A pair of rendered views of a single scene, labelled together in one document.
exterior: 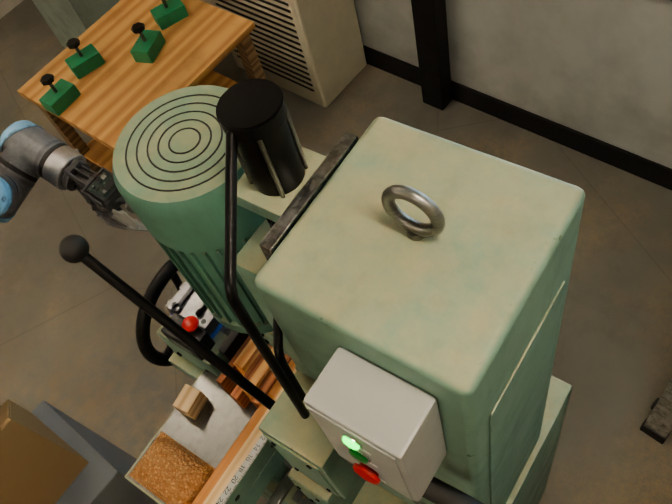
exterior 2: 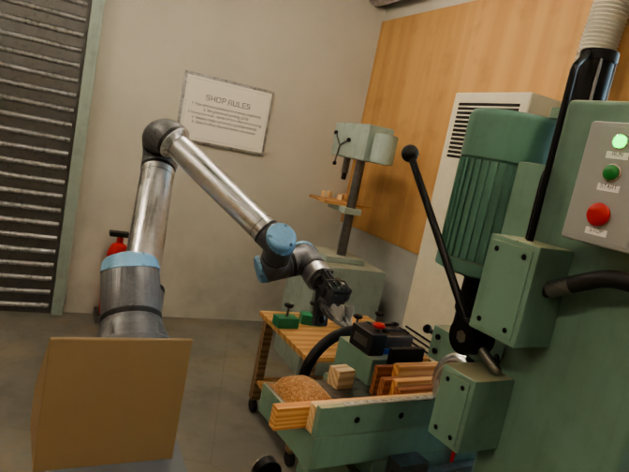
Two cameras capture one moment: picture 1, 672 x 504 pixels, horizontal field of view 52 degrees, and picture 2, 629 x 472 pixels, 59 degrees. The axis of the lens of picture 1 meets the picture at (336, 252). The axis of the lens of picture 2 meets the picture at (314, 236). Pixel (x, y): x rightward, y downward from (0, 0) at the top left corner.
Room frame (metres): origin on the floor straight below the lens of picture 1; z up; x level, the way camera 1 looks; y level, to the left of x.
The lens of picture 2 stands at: (-0.57, 0.30, 1.37)
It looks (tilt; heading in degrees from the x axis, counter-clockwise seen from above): 9 degrees down; 8
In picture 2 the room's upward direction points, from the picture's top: 11 degrees clockwise
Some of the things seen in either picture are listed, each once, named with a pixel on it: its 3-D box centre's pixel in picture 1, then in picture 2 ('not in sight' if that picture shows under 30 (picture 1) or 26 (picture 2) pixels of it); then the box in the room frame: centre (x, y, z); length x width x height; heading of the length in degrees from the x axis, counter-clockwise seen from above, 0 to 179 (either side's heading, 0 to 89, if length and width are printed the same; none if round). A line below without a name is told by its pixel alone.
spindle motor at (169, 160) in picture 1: (229, 220); (497, 197); (0.55, 0.11, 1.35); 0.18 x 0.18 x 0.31
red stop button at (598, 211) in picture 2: (366, 473); (597, 213); (0.19, 0.05, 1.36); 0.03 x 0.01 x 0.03; 40
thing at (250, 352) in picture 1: (272, 332); (425, 378); (0.61, 0.16, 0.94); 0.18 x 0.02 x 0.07; 130
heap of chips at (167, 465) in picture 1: (169, 471); (305, 390); (0.44, 0.39, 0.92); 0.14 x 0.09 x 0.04; 40
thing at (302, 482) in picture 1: (331, 472); (469, 405); (0.31, 0.12, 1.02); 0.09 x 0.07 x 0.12; 130
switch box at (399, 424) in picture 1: (380, 428); (622, 187); (0.22, 0.02, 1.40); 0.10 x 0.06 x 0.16; 40
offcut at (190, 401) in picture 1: (190, 401); (341, 376); (0.54, 0.33, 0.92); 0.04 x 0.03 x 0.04; 136
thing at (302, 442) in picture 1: (321, 438); (519, 289); (0.29, 0.09, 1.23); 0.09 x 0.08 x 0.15; 40
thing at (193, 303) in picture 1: (196, 312); (379, 334); (0.67, 0.27, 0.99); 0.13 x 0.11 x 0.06; 130
